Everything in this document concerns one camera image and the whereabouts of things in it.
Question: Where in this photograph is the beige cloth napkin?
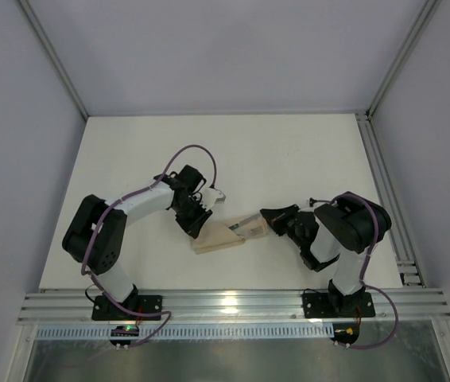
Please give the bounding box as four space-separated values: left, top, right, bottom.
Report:
190 215 268 255

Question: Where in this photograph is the green handled knife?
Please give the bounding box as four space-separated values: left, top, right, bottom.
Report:
228 213 261 231

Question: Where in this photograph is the silver fork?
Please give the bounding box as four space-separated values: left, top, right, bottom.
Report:
248 226 265 236

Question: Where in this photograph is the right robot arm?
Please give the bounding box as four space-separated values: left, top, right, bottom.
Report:
260 192 392 318

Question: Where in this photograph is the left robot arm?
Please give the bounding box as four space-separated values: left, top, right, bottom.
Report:
62 166 225 322

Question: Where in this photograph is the right controller board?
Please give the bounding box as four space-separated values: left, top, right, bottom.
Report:
331 322 360 349

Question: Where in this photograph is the controller board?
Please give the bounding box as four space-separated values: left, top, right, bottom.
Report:
109 324 139 350
331 322 360 349

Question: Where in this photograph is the left controller board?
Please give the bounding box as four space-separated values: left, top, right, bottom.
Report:
109 324 139 350

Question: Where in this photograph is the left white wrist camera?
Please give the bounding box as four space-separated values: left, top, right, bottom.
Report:
200 187 226 210

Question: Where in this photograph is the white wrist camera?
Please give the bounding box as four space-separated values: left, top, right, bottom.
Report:
308 197 320 207
200 187 226 210

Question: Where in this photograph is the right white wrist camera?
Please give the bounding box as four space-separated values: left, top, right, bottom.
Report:
308 197 320 207

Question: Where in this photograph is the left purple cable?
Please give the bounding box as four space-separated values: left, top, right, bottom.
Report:
80 143 218 349

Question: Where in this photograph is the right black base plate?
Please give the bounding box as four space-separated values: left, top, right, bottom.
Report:
301 289 376 318

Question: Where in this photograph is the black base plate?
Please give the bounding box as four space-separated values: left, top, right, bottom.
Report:
301 289 376 318
91 294 163 322

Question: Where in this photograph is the slotted cable duct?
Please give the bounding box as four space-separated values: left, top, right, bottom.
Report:
35 322 333 341

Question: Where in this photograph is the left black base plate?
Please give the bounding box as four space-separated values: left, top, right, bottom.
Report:
91 294 163 322

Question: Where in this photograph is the right aluminium side rail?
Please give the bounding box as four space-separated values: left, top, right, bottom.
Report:
355 112 426 288

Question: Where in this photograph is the front aluminium rail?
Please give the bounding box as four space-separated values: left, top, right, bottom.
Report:
17 288 450 325

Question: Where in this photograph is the right frame post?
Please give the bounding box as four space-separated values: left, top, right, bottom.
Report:
366 0 441 119

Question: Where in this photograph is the frame post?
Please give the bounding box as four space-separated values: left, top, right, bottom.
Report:
15 0 90 121
366 0 441 119

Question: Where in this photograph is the left frame post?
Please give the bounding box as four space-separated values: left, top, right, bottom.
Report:
15 0 90 121

